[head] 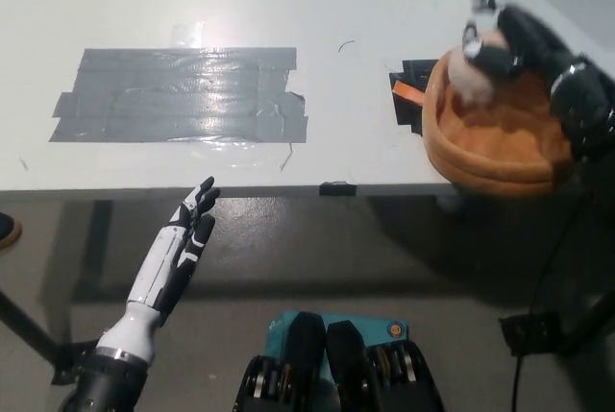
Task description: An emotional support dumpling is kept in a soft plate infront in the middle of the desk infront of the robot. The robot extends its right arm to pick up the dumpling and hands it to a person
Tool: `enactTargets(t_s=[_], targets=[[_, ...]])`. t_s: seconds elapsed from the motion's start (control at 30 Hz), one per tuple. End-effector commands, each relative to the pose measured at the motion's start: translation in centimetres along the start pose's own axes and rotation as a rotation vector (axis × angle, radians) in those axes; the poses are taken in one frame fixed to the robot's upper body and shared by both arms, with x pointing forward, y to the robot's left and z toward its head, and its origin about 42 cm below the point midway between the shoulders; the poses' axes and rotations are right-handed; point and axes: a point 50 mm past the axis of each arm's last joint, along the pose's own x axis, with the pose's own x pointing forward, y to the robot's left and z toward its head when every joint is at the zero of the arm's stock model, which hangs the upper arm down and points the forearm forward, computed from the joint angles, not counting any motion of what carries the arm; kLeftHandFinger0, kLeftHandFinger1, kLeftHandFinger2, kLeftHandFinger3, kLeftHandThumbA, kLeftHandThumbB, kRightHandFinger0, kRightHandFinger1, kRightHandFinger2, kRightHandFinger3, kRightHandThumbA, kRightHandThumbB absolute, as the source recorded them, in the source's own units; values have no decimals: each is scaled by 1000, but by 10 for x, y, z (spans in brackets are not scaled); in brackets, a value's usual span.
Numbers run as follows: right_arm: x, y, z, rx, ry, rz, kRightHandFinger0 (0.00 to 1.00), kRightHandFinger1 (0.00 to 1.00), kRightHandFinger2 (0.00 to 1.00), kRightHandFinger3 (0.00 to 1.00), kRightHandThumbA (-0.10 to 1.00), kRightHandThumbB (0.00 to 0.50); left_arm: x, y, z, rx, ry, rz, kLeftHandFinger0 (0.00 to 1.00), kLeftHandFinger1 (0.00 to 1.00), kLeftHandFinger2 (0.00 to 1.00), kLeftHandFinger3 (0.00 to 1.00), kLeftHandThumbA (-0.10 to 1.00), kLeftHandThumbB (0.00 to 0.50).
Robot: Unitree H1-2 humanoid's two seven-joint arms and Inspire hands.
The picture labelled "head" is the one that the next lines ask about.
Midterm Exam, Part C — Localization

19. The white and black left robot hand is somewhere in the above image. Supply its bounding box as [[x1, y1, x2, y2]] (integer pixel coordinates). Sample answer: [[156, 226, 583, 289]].
[[93, 176, 222, 366]]

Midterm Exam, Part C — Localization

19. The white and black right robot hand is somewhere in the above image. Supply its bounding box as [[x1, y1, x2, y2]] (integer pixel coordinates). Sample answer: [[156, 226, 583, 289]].
[[462, 0, 585, 96]]

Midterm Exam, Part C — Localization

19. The orange soft plush plate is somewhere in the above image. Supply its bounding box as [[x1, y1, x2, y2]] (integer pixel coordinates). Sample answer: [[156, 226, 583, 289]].
[[391, 54, 580, 200]]

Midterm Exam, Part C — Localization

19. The black and teal robot torso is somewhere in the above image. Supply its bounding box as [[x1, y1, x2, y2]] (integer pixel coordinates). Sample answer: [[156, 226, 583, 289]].
[[233, 309, 446, 412]]

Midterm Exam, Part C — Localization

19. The clear tape strip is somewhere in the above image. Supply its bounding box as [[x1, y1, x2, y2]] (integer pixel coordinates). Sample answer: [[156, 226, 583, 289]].
[[162, 138, 295, 174]]

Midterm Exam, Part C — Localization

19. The black tape patch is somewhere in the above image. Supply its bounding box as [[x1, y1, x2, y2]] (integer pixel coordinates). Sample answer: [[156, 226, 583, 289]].
[[387, 58, 441, 137]]

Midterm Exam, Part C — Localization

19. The black diagonal table leg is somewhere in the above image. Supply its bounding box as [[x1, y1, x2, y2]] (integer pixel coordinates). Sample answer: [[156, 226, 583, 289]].
[[552, 286, 615, 356], [0, 288, 62, 371]]

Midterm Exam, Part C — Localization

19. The black and tan shoe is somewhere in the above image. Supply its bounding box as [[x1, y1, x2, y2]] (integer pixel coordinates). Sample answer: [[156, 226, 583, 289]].
[[0, 211, 24, 253]]

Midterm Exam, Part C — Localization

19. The small black tape piece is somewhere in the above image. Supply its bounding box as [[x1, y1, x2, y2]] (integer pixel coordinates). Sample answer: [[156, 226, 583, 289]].
[[318, 181, 358, 198]]

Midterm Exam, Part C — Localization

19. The grey duct tape patch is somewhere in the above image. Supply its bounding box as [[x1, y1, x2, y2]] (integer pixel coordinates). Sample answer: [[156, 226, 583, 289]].
[[47, 47, 310, 145]]

